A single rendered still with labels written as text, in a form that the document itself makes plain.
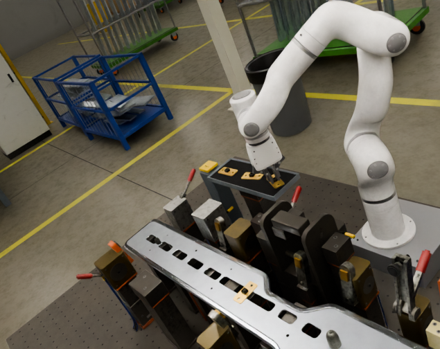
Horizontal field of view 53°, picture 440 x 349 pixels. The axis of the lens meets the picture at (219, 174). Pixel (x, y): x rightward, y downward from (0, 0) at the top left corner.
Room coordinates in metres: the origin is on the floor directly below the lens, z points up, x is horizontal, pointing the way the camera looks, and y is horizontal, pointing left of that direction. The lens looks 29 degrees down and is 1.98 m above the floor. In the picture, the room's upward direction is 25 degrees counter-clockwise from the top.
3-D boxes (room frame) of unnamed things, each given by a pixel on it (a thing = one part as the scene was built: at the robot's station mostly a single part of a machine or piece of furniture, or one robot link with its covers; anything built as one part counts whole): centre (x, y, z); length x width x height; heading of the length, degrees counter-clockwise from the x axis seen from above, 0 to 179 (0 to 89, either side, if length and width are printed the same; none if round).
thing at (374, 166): (1.18, -0.47, 1.10); 0.19 x 0.12 x 0.24; 168
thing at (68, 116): (7.18, 1.50, 0.47); 1.20 x 0.80 x 0.95; 27
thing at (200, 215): (1.40, 0.09, 0.90); 0.13 x 0.08 x 0.41; 119
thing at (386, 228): (1.21, -0.48, 0.89); 0.19 x 0.19 x 0.18
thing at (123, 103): (5.92, 0.89, 0.47); 1.20 x 0.80 x 0.95; 30
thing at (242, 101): (1.27, -0.16, 1.44); 0.09 x 0.08 x 0.13; 168
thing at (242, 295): (1.02, 0.08, 1.01); 0.08 x 0.04 x 0.01; 120
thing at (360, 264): (0.87, -0.24, 0.88); 0.11 x 0.07 x 0.37; 119
